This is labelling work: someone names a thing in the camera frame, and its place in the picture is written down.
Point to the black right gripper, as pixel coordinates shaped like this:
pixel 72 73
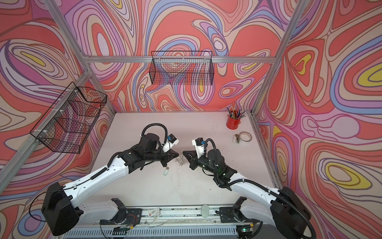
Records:
pixel 191 156

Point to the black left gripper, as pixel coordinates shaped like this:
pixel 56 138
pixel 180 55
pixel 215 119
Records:
pixel 170 156

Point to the metal keyring organizer yellow grip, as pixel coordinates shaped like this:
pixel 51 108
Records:
pixel 181 160

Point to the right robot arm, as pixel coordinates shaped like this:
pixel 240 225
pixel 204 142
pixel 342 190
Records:
pixel 280 208

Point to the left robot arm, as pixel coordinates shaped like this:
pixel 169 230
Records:
pixel 62 203

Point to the key with long mint tag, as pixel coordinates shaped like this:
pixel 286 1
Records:
pixel 166 171

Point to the red pen cup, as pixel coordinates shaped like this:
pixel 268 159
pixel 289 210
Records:
pixel 232 123

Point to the tape roll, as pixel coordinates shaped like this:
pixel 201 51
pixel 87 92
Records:
pixel 245 137

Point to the pens in cup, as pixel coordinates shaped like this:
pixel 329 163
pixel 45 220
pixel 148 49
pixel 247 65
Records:
pixel 236 114

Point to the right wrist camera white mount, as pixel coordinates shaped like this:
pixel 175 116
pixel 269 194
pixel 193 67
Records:
pixel 199 144

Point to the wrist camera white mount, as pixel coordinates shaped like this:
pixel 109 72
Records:
pixel 169 143
pixel 199 144

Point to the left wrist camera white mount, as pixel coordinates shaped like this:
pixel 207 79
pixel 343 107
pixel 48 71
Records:
pixel 169 143

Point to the white label tag on rail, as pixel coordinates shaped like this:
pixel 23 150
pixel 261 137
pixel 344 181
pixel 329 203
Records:
pixel 154 212

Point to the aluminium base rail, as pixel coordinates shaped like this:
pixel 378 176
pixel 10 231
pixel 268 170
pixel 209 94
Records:
pixel 173 221

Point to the black wire basket back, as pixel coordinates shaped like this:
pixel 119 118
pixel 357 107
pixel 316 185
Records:
pixel 175 67

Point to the black wire basket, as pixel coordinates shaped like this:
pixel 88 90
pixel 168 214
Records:
pixel 175 67
pixel 70 119

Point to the black wire basket left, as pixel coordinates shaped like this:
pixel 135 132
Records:
pixel 70 119

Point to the aluminium frame post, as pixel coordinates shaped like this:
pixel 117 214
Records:
pixel 64 27

